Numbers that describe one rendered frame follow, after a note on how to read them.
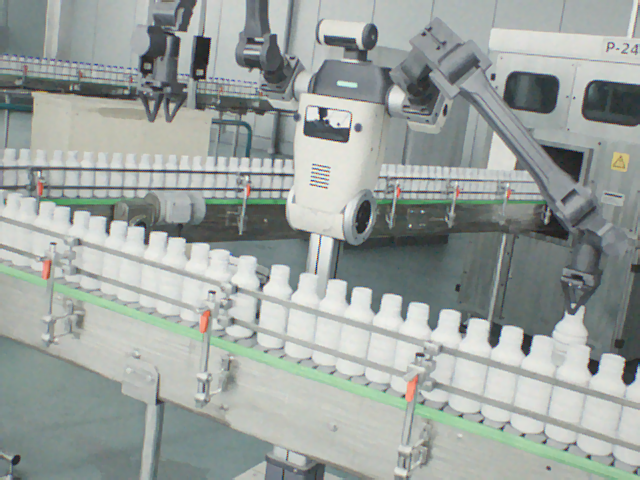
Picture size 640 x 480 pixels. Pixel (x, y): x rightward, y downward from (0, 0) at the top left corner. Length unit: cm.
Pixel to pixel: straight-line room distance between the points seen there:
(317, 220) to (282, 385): 74
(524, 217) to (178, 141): 246
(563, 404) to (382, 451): 35
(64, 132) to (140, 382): 391
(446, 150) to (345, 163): 647
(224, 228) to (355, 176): 136
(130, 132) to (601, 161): 302
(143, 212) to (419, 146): 547
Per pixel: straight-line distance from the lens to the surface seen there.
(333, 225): 229
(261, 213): 363
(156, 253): 188
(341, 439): 165
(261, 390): 172
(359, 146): 224
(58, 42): 1235
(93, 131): 571
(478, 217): 472
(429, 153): 850
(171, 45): 204
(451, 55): 174
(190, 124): 607
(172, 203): 317
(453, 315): 156
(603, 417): 147
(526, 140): 176
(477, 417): 154
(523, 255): 551
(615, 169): 517
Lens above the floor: 155
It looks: 11 degrees down
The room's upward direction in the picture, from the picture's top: 8 degrees clockwise
